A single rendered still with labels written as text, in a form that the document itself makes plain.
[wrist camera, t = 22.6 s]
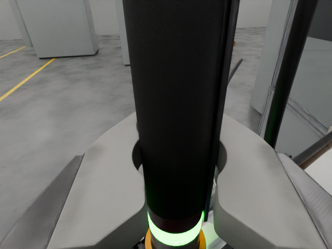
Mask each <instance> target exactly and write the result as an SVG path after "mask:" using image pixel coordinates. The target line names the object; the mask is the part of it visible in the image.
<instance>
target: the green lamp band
mask: <svg viewBox="0 0 332 249"><path fill-rule="evenodd" d="M148 219H149V225H150V229H151V231H152V233H153V235H154V236H155V237H156V238H157V239H158V240H159V241H161V242H163V243H165V244H167V245H171V246H180V245H184V244H187V243H189V242H190V241H192V240H193V239H194V238H195V237H196V236H197V235H198V233H199V231H200V228H201V224H202V217H201V219H200V221H199V223H198V224H197V225H196V226H195V227H194V228H193V229H191V230H190V231H188V232H185V233H182V234H170V233H166V232H164V231H162V230H160V229H158V228H157V227H156V226H155V225H154V224H153V223H152V221H151V219H150V217H149V216H148Z"/></svg>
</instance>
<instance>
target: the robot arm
mask: <svg viewBox="0 0 332 249"><path fill-rule="evenodd" d="M141 165H142V158H141V150H140V142H139V134H138V125H137V117H136V112H134V113H132V114H131V115H129V116H128V117H127V118H125V119H124V120H122V121H121V122H119V123H118V124H117V125H115V126H114V127H112V128H111V129H109V130H108V131H107V132H105V133H104V134H103V135H102V136H100V137H99V138H98V139H97V140H96V141H95V142H94V143H93V144H92V145H91V146H90V147H89V148H88V149H87V150H86V151H85V152H84V154H83V155H75V156H74V157H73V158H72V160H71V161H70V162H69V163H68V164H67V165H66V166H65V167H64V168H63V169H62V170H61V172H60V173H59V174H58V175H57V176H56V177H55V178H54V179H53V180H52V181H51V183H50V184H49V185H48V186H47V187H46V188H45V189H44V190H43V191H42V192H41V193H40V195H39V196H38V197H37V198H36V199H35V200H34V201H33V202H32V203H31V204H30V205H29V207H28V208H27V209H26V210H25V211H24V212H23V213H22V215H21V216H20V217H19V218H18V219H17V221H16V222H15V223H14V224H13V226H12V227H11V228H10V230H9V231H8V232H7V234H6V235H5V237H4V238H3V239H2V241H1V242H0V249H131V248H132V247H133V246H134V245H135V244H136V243H138V242H139V241H140V240H141V239H142V238H143V237H144V236H145V235H146V234H147V232H148V207H147V199H146V191H145V184H144V178H143V176H142V175H141V174H140V173H139V172H138V170H139V168H140V166H141ZM216 166H217V167H218V169H219V171H220V174H219V175H218V177H217V182H216V189H215V194H214V201H213V224H214V230H215V232H216V234H217V235H218V237H219V238H221V239H222V240H223V241H224V242H226V243H227V244H228V245H230V246H231V247H232V248H233V249H332V196H331V195H330V194H329V193H328V192H327V191H326V190H325V189H324V188H323V187H322V186H321V185H320V184H318V183H317V182H316V181H315V180H314V179H313V178H312V177H311V176H310V175H309V174H308V173H307V172H305V171H304V170H303V169H302V168H301V167H300V166H299V165H298V164H297V163H296V162H295V161H294V160H293V159H291V158H290V157H289V156H288V155H287V154H286V153H277V152H276V151H275V150H274V149H273V148H272V147H271V146H270V145H269V144H268V143H267V142H266V141H265V140H263V139H262V138H261V137H260V136H258V135H257V134H256V133H254V132H253V131H252V130H250V129H248V128H247V127H245V126H244V125H242V124H240V123H239V122H237V121H235V120H234V119H232V118H230V117H229V116H227V115H226V114H223V119H222V126H221V133H220V139H219V146H218V153H217V159H216Z"/></svg>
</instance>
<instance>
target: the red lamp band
mask: <svg viewBox="0 0 332 249"><path fill-rule="evenodd" d="M204 198H205V197H204ZM147 207H148V215H149V217H150V219H151V221H152V222H153V223H154V224H155V225H156V226H157V227H158V228H160V229H161V230H164V231H166V232H170V233H181V232H185V231H188V230H190V229H192V228H193V227H194V226H196V225H197V223H198V222H199V221H200V219H201V217H202V214H203V207H204V201H203V204H202V206H201V207H200V209H199V210H198V211H197V212H196V213H195V214H194V215H192V216H190V217H188V218H185V219H179V220H172V219H166V218H163V217H161V216H159V215H157V214H156V213H155V212H153V211H152V209H151V208H150V207H149V205H148V202H147Z"/></svg>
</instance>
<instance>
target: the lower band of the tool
mask: <svg viewBox="0 0 332 249"><path fill-rule="evenodd" d="M145 249H152V247H151V235H150V228H149V229H148V232H147V234H146V238H145ZM199 249H206V240H205V236H204V233H203V231H202V229H201V233H200V247H199Z"/></svg>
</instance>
